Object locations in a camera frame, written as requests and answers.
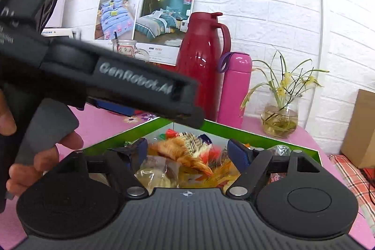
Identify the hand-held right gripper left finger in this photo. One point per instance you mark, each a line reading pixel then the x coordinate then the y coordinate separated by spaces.
pixel 141 150

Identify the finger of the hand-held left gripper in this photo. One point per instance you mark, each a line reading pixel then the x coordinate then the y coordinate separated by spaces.
pixel 190 119
pixel 114 108

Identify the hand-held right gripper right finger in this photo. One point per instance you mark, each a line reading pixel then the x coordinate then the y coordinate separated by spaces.
pixel 236 152

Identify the green cardboard box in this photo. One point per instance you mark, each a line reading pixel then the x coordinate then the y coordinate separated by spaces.
pixel 263 138

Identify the pile of mixed snack packets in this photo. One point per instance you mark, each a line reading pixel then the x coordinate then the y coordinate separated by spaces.
pixel 187 150

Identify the person's left hand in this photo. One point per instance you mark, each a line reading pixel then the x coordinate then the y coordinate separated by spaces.
pixel 47 159

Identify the pink tablecloth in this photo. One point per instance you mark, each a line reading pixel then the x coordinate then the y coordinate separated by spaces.
pixel 102 127

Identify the red thermos jug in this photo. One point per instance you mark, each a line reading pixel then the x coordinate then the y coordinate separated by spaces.
pixel 199 68

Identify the pink insulated bottle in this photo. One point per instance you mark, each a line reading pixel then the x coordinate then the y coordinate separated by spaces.
pixel 235 91

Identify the glass vase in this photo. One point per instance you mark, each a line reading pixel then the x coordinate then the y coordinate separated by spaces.
pixel 279 121

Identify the glass mug with label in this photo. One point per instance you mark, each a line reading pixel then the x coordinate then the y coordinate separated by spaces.
pixel 126 49

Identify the yellow flower stems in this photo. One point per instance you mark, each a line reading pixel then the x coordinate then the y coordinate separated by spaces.
pixel 288 78

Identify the plaid blanket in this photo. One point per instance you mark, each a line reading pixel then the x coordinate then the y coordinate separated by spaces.
pixel 351 176

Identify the tall brown cardboard box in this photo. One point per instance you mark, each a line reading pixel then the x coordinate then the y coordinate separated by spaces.
pixel 361 130

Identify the wall calendar with bedroom photos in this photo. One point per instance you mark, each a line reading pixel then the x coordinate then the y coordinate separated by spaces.
pixel 158 12

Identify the white wall conduit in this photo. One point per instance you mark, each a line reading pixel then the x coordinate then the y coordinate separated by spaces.
pixel 321 33

